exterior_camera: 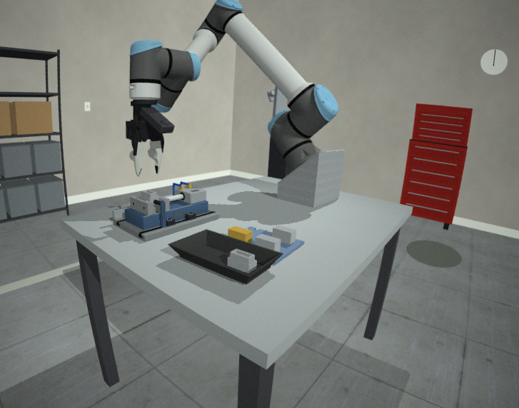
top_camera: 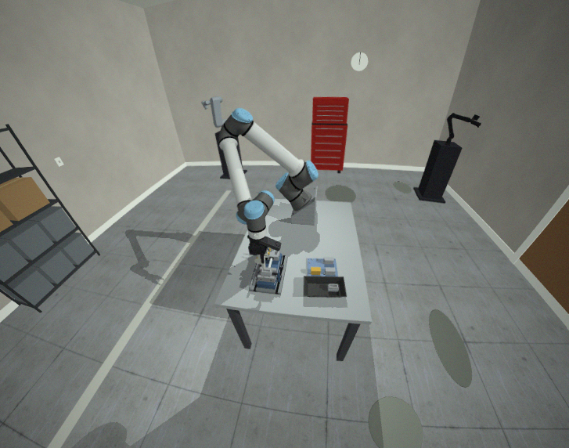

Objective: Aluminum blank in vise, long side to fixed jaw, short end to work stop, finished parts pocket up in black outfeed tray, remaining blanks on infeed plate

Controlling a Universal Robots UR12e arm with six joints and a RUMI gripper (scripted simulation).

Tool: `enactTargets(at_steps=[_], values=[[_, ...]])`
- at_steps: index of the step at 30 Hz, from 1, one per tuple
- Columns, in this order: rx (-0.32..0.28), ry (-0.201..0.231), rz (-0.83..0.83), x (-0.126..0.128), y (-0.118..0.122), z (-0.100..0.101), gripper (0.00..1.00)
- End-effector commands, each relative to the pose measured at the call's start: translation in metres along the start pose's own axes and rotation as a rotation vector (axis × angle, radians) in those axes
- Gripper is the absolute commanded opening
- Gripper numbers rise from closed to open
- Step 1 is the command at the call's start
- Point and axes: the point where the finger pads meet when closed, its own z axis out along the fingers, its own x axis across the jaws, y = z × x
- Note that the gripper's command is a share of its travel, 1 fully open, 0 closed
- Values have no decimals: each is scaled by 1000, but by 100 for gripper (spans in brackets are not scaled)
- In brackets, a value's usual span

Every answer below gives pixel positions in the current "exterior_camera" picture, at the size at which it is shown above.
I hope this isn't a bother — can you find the yellow rectangular block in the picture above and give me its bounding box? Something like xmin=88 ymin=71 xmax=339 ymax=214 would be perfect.
xmin=228 ymin=226 xmax=253 ymax=243

